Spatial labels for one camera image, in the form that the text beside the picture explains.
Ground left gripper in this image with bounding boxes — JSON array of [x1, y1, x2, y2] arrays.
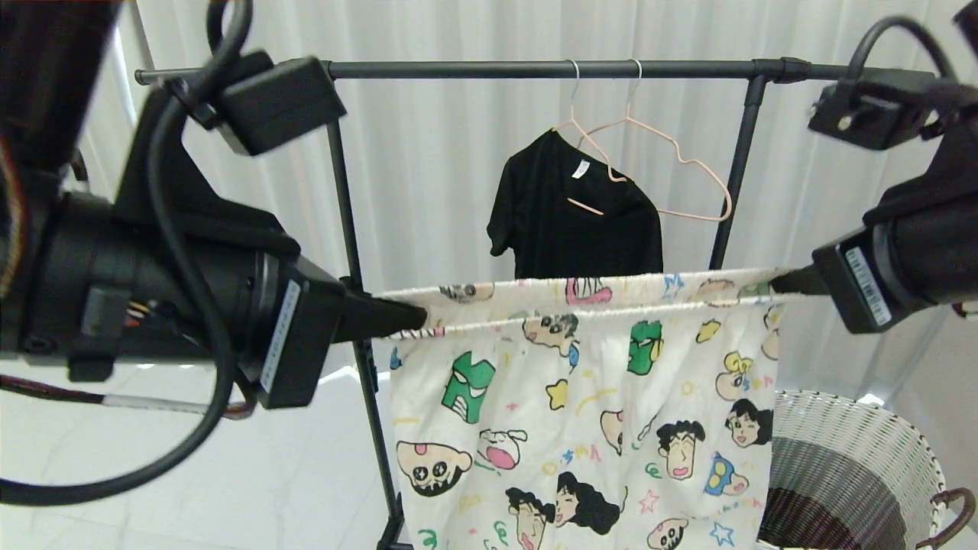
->
[[31, 195, 346, 409]]

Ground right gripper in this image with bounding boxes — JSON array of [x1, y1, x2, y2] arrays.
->
[[812, 195, 978, 335]]

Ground pink clothes hanger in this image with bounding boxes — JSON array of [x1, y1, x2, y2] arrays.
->
[[554, 60, 631, 216], [577, 60, 733, 223]]

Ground black garment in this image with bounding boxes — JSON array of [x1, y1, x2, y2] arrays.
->
[[487, 130, 664, 280]]

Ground cream printed garment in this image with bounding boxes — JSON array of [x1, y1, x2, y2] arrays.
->
[[373, 267, 795, 550]]

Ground white laundry basket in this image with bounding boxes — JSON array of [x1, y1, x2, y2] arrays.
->
[[756, 390, 977, 550]]

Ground black clothes rack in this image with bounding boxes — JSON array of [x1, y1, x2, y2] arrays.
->
[[135, 57, 941, 550]]

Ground white curtain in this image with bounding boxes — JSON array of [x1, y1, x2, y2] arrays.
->
[[73, 0, 978, 398]]

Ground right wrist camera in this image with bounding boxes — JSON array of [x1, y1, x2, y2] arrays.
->
[[808, 69, 978, 203]]

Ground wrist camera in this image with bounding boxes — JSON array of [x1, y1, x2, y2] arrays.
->
[[115, 52, 347, 257], [808, 69, 978, 203]]

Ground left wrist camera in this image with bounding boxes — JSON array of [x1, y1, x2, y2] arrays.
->
[[115, 52, 347, 257]]

